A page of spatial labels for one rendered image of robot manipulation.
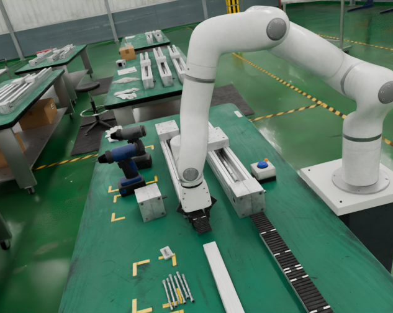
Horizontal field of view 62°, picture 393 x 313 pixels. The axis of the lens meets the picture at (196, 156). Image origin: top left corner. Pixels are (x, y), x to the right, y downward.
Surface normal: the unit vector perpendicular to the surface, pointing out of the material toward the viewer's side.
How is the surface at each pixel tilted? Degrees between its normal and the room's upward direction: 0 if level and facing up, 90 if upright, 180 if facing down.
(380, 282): 0
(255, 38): 97
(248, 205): 90
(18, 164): 90
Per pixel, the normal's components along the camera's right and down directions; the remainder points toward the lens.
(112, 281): -0.17, -0.88
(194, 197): 0.22, 0.42
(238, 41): -0.48, 0.62
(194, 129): 0.18, -0.36
